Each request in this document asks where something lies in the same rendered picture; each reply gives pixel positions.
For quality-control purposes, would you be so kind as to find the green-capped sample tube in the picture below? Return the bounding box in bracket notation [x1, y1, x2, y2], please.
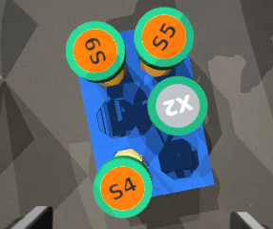
[93, 149, 153, 219]

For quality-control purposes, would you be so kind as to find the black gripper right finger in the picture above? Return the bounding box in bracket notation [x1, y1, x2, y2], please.
[230, 212, 270, 229]

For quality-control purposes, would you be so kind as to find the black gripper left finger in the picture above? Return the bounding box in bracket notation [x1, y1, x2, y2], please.
[5, 206, 53, 229]

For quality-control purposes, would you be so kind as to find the blue tube rack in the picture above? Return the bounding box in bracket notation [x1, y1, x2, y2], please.
[78, 30, 215, 197]

